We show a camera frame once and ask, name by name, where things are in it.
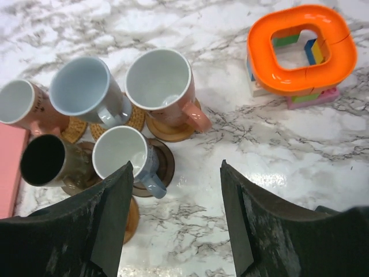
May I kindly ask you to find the pink plastic tray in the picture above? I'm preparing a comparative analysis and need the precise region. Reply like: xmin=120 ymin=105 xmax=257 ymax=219
xmin=0 ymin=124 xmax=29 ymax=219

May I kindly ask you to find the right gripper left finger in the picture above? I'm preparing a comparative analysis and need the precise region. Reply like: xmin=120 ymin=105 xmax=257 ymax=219
xmin=1 ymin=162 xmax=133 ymax=276

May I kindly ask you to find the dark wood coaster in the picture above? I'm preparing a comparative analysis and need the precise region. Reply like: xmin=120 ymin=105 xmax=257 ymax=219
xmin=133 ymin=138 xmax=175 ymax=197
xmin=61 ymin=141 xmax=101 ymax=196

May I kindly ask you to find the white cup brown handle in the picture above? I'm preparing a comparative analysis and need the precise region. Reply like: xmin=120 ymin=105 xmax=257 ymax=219
xmin=1 ymin=79 xmax=70 ymax=136

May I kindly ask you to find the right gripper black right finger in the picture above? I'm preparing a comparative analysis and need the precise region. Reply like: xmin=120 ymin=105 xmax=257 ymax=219
xmin=220 ymin=162 xmax=368 ymax=276

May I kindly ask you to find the light blue cup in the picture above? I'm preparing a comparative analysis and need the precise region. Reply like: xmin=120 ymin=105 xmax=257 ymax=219
xmin=48 ymin=57 xmax=133 ymax=129

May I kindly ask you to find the black cup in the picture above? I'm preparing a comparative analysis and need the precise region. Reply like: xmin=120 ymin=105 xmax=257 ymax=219
xmin=20 ymin=134 xmax=94 ymax=187

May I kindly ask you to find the small white cup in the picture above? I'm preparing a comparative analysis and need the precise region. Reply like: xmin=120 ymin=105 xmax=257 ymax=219
xmin=92 ymin=126 xmax=167 ymax=199

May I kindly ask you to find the light wood coaster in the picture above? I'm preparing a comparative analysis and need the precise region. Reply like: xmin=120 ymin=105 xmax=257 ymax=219
xmin=144 ymin=96 xmax=211 ymax=143
xmin=123 ymin=197 xmax=140 ymax=244

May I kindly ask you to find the pink mug white inside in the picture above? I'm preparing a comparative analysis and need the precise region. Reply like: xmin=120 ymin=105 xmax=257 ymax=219
xmin=125 ymin=48 xmax=212 ymax=133

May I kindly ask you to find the woven rattan coaster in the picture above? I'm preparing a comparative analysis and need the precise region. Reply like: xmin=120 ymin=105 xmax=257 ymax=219
xmin=89 ymin=105 xmax=146 ymax=141
xmin=61 ymin=117 xmax=88 ymax=144

